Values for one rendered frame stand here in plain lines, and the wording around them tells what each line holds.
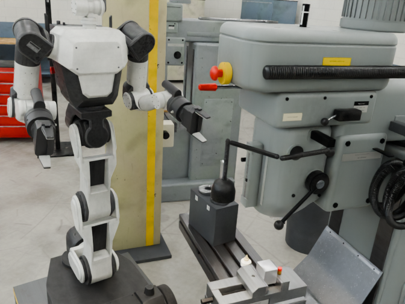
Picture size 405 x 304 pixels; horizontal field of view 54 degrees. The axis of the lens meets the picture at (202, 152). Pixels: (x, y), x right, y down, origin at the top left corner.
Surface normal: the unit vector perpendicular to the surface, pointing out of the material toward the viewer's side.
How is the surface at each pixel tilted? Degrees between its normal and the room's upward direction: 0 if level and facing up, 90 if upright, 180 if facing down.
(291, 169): 90
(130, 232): 90
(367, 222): 90
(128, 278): 0
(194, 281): 0
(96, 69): 90
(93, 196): 100
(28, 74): 106
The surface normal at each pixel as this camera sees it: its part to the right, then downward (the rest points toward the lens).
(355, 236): -0.93, 0.07
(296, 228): -0.77, 0.25
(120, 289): 0.07, -0.93
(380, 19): -0.28, 0.32
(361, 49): 0.35, 0.36
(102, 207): 0.55, 0.26
